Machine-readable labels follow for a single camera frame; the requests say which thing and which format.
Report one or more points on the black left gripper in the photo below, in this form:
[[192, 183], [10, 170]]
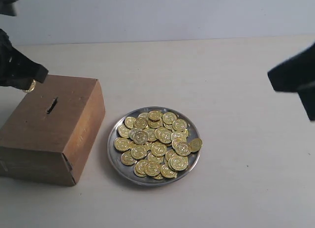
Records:
[[17, 70]]

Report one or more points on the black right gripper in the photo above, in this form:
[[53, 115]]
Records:
[[297, 75]]

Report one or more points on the brown cardboard slotted box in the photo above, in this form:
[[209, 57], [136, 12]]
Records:
[[50, 134]]

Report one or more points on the gold coin on plate rim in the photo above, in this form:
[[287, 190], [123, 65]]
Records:
[[195, 145]]

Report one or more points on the gold coin left edge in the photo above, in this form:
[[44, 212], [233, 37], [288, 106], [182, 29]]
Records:
[[122, 144]]

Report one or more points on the silvery gold coin centre left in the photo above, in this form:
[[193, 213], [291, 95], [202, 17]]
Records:
[[140, 138]]

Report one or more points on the round silver metal plate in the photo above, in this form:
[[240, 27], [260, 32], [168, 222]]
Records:
[[126, 172]]

